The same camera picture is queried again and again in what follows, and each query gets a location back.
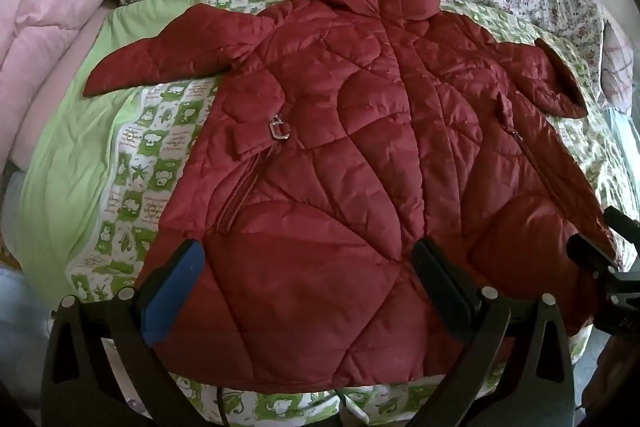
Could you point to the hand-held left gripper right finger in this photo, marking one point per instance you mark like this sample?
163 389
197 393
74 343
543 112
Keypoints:
452 297

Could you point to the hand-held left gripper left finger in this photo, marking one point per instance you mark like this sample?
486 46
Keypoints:
170 297

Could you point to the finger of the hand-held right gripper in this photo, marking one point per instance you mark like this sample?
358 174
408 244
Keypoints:
590 254
622 219

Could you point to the red quilted jacket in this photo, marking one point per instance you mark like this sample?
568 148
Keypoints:
350 132

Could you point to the pink patterned pillow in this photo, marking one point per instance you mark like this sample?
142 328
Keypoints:
620 67

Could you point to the pale blue cloth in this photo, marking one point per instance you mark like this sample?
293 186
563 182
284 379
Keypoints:
20 332

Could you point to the green patterned blanket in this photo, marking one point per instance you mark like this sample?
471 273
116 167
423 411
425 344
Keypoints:
60 187

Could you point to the pink comforter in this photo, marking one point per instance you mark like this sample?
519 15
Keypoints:
45 32

